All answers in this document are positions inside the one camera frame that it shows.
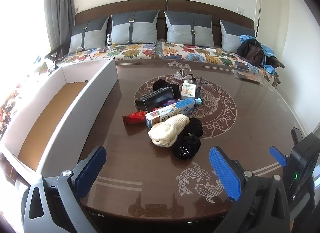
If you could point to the grey cushion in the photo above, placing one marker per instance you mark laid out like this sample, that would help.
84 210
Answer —
185 30
135 30
87 37
231 37

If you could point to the grey curtain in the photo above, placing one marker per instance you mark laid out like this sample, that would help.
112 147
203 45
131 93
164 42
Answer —
58 10

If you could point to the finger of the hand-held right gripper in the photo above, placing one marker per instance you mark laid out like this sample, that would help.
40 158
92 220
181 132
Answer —
277 154
297 135

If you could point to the brown patterned desktop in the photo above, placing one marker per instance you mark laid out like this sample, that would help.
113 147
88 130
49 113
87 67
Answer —
250 135

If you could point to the red snack packet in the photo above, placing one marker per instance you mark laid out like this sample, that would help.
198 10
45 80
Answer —
135 117

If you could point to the clear plastic packet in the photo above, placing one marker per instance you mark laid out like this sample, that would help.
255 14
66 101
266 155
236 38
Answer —
246 75

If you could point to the white pump bottle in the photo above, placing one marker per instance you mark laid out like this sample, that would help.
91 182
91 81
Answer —
109 42

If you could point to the white wall switch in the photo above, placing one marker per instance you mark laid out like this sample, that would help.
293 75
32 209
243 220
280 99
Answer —
240 9

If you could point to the black printed box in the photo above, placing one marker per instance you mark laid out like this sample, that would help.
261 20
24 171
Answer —
156 99

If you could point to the white cardboard box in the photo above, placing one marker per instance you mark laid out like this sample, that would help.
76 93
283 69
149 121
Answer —
75 127

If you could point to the purple doll toy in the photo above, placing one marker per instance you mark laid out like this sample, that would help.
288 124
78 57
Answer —
170 102

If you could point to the blue cloth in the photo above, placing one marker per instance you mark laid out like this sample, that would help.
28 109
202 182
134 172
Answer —
246 38

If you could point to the black frame glasses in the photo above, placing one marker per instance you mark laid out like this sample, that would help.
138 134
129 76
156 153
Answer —
198 85

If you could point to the blue white toothpaste box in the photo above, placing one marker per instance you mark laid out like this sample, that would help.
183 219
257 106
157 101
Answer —
170 112

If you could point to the black velvet hair accessory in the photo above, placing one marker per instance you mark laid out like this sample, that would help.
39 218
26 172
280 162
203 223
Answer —
161 84

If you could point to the white lotion bottle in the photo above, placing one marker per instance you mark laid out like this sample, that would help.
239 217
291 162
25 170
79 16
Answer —
188 90

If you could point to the brown sofa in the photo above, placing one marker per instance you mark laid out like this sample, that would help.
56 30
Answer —
150 5

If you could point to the cream knitted glove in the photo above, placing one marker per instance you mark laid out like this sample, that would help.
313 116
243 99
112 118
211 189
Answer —
167 130

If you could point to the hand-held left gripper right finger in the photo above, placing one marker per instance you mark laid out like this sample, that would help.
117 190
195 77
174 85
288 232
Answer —
225 173

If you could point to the silver glitter bow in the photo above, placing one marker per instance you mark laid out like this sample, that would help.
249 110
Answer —
180 74

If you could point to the dark brown bag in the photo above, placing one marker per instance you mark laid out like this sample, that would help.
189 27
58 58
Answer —
252 52

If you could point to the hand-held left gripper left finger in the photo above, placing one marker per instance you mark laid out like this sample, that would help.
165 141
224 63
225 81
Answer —
91 170

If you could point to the brown side table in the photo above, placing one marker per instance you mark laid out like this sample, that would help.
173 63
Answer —
10 170

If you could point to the floral sofa blanket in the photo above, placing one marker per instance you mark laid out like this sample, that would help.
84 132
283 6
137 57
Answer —
140 52

